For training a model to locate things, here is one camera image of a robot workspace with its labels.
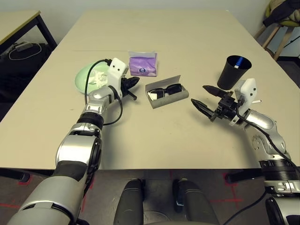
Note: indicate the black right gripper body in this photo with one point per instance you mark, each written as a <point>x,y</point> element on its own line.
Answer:
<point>226,107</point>

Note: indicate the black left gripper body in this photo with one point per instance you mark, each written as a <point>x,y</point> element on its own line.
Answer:
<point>125,86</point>

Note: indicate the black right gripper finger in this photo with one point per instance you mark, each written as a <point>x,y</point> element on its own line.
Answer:
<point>204,109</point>
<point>215,92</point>

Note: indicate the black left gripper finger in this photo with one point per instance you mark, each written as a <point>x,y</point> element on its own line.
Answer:
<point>133,80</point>
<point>132,85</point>

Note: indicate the white tissue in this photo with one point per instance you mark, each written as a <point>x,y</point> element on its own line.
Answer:
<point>99,78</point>

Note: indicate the grey glasses case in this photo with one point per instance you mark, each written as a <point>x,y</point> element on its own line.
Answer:
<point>171,100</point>

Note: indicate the black sunglasses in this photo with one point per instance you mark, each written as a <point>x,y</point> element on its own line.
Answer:
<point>173,88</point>

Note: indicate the light green plate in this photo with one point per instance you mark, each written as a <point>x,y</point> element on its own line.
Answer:
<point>82,77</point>

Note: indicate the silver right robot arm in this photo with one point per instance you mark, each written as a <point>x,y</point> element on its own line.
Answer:
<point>260,117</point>

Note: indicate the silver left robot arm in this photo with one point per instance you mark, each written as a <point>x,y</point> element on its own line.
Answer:
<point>98,96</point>

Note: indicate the purple tissue pack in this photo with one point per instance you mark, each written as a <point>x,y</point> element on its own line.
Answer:
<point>143,63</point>

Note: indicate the black cup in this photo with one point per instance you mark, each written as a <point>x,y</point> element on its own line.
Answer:
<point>228,77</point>

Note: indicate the blue marker with white end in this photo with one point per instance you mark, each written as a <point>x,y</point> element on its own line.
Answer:
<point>239,61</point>

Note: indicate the black table foot with caster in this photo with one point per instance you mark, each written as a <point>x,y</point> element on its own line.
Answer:
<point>14,174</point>
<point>243,177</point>

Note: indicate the wooden stool with green seat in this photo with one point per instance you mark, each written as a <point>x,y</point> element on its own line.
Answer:
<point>281,39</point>

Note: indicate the dark grey robot right leg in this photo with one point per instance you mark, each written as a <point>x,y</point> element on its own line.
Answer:
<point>194,206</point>

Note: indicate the dark grey robot leg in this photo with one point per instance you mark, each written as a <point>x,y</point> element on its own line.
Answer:
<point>194,206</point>
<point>130,204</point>

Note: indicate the black jacket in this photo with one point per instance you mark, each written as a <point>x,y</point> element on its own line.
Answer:
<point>279,14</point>

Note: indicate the beige fleece garment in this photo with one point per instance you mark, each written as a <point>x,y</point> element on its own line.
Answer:
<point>294,17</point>

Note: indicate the grey power adapter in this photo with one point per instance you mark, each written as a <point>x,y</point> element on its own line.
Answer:
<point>22,46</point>

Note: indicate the grey robot waist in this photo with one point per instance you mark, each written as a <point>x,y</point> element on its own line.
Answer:
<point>164,219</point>

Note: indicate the dark grey robot left leg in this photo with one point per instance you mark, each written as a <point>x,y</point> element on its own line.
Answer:
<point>130,204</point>

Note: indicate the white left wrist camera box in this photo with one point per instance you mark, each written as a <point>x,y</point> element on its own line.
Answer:
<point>117,68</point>

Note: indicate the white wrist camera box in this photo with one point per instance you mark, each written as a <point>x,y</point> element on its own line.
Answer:
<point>248,89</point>
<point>117,68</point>

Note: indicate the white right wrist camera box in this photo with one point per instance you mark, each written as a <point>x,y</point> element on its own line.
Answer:
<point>248,89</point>

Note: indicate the beige side table black frame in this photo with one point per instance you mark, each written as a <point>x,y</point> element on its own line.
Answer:
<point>14,21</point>

